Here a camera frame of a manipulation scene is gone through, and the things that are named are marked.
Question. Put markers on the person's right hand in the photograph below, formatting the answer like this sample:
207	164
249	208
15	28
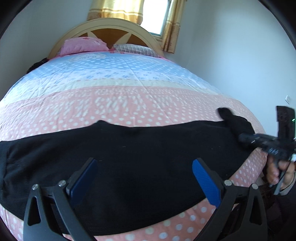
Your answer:
274	170

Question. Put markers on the white framed window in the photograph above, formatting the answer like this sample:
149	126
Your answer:
156	18

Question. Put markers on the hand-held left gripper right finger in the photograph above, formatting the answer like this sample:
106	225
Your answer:
205	179

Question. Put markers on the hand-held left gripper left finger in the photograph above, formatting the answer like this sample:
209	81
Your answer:
83	179

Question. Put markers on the black pants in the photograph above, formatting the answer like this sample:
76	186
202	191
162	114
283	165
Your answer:
138	157

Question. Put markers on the cream wooden headboard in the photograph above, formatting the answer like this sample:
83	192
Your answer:
111	25

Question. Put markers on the striped pillow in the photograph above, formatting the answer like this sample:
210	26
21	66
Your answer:
136	49

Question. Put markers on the dark patterned cloth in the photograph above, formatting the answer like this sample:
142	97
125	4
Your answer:
37	66

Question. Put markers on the person's right forearm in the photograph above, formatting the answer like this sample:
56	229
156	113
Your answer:
289	185

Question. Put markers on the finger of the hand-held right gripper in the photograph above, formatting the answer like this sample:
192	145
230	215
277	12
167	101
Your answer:
253	144
253	136

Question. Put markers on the polka dot bed sheet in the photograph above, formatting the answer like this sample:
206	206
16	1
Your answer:
127	92

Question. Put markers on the white wall socket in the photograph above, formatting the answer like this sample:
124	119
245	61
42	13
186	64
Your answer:
288	99

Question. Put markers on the pink pillow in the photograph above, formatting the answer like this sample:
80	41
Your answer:
82	45

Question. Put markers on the yellow curtain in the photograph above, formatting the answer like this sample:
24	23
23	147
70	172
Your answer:
173	27
115	9

